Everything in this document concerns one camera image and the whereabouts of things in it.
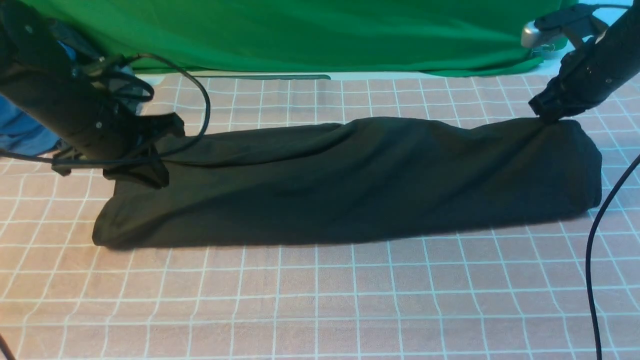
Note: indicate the blue crumpled garment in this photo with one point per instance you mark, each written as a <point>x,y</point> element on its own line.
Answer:
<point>20,133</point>

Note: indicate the green backdrop cloth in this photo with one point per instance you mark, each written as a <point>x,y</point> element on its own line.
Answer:
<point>456,38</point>

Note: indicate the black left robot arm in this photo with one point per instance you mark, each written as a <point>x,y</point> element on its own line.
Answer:
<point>90,107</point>

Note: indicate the metal binder clip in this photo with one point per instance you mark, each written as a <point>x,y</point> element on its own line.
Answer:
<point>543,50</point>

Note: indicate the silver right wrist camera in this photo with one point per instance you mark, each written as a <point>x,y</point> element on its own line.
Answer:
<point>575,23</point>

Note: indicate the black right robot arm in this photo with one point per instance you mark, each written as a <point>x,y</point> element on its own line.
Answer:
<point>626,33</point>

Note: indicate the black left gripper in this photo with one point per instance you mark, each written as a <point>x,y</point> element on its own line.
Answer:
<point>123,147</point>

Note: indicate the dark gray long-sleeved shirt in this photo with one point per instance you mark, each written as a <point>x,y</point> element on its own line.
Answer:
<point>372,179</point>

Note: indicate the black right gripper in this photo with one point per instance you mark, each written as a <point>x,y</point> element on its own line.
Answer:
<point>585,79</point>

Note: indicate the pink checkered tablecloth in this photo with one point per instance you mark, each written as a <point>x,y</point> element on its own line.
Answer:
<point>506,294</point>

